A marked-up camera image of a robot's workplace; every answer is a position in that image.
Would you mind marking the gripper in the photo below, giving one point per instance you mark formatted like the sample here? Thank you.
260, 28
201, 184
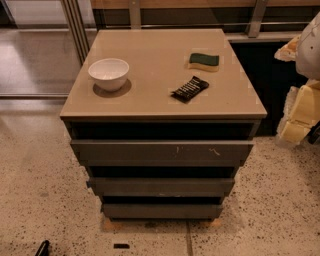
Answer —
309, 53

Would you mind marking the metal frame post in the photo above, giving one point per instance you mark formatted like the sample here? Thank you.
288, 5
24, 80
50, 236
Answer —
76, 26

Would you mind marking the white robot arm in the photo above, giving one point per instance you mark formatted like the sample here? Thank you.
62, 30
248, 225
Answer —
304, 50

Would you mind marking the green yellow sponge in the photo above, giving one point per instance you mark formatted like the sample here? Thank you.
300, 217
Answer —
204, 62

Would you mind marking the grey middle drawer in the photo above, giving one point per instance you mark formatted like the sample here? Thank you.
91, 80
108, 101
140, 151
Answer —
161, 187

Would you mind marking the grey drawer cabinet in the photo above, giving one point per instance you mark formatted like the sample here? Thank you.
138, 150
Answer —
144, 110

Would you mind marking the white ceramic bowl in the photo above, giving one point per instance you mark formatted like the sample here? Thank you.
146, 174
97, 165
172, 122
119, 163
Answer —
109, 74

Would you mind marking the black snack bar wrapper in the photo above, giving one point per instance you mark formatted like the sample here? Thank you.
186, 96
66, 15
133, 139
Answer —
190, 89

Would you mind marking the grey bottom drawer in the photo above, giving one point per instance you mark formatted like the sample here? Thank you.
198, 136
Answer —
161, 211

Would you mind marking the grey drawer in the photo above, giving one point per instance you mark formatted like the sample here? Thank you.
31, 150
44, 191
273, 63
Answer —
212, 153
161, 211
161, 187

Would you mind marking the grey top drawer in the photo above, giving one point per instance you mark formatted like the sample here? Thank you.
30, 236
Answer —
212, 153

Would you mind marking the metal railing shelf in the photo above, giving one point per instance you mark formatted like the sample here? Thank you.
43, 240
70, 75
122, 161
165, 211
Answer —
240, 20

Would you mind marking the black object on floor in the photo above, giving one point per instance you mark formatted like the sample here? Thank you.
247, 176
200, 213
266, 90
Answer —
43, 249

